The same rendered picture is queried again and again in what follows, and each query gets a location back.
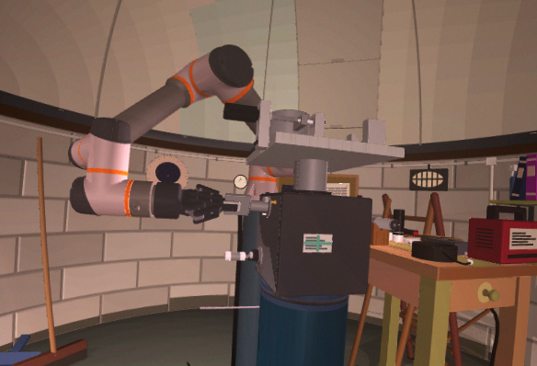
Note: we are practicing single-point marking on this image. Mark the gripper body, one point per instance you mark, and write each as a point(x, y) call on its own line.
point(170, 200)

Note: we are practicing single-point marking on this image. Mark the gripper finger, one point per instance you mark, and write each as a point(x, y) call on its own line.
point(207, 195)
point(207, 212)

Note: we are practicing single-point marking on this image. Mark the grey lock wing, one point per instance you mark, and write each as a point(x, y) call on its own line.
point(250, 204)

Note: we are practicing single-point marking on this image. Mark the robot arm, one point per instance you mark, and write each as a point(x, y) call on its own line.
point(108, 150)

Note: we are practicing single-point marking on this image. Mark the black azimuth knob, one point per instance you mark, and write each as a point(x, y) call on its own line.
point(240, 112)

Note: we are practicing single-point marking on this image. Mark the grey pier column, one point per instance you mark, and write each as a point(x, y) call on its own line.
point(310, 176)

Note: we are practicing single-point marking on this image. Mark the dark grey pier box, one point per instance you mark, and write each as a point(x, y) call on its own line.
point(314, 269)

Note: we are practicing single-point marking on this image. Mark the blue round pier base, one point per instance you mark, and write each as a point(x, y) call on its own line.
point(302, 333)

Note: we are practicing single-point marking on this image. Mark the wooden cradle block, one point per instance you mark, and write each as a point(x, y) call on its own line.
point(379, 235)

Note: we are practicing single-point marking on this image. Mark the round star chart disc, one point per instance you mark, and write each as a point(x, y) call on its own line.
point(168, 171)

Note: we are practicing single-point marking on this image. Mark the thin white rod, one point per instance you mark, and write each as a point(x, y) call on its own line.
point(232, 307)

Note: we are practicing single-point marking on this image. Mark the wooden broom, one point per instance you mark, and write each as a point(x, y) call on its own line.
point(45, 237)

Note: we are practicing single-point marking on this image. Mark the brown wooden tripod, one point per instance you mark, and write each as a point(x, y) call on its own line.
point(434, 210)

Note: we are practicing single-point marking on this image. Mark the blue dustpan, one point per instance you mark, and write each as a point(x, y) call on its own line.
point(3, 357)

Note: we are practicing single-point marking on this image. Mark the wooden table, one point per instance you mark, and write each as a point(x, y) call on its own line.
point(433, 278)

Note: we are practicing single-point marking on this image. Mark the red power box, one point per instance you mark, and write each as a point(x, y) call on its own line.
point(492, 242)

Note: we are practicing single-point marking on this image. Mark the blue book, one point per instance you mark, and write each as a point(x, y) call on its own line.
point(519, 180)

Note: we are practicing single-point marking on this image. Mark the round white wall gauge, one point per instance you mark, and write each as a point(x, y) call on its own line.
point(240, 181)

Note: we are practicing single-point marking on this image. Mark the grey cylinder mount hub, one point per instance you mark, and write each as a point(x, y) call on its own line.
point(286, 121)

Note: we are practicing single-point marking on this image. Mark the light grey mount plate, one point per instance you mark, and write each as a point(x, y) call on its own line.
point(323, 148)

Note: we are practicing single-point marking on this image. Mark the wood framed wall notice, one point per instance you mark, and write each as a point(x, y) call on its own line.
point(344, 186)

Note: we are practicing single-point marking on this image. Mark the dark dome rail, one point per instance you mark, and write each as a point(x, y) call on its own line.
point(21, 106)

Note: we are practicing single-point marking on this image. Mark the black oval wall vent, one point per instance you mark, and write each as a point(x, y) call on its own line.
point(428, 179)

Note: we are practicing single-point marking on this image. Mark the olive wall shelf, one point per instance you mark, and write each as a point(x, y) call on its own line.
point(515, 202)

